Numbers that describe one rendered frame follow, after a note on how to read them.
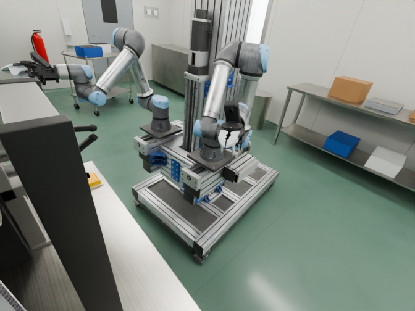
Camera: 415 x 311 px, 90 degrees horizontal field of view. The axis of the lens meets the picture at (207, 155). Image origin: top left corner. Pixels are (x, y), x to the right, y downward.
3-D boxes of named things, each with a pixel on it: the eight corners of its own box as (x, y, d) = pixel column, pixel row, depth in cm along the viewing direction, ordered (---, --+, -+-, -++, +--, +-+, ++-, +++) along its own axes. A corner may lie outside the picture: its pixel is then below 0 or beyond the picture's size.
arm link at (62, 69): (65, 60, 106) (67, 71, 113) (54, 60, 103) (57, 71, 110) (68, 73, 104) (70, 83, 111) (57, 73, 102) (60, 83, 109)
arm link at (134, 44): (157, 45, 119) (104, 112, 112) (145, 42, 125) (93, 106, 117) (145, 26, 110) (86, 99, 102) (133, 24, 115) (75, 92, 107)
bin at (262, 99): (268, 127, 383) (278, 93, 349) (255, 132, 358) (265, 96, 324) (252, 120, 404) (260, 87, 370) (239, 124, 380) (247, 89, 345)
